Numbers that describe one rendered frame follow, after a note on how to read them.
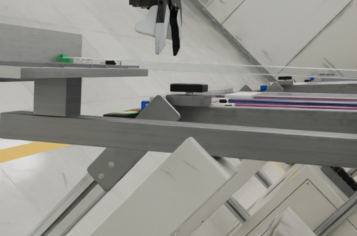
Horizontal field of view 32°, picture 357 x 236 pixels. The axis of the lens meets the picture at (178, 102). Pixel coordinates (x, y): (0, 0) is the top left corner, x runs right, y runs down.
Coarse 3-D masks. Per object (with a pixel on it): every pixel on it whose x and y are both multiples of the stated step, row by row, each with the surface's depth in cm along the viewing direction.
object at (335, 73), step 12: (60, 60) 81; (72, 60) 80; (120, 60) 79; (132, 60) 78; (216, 72) 75; (228, 72) 75; (240, 72) 74; (252, 72) 74; (264, 72) 74; (276, 72) 73; (288, 72) 73; (300, 72) 73; (312, 72) 72; (324, 72) 72; (336, 72) 71; (348, 72) 71
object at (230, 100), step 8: (272, 104) 111; (280, 104) 111; (288, 104) 110; (296, 104) 110; (304, 104) 110; (312, 104) 109; (320, 104) 109; (328, 104) 109; (336, 104) 108; (344, 104) 108; (352, 104) 107
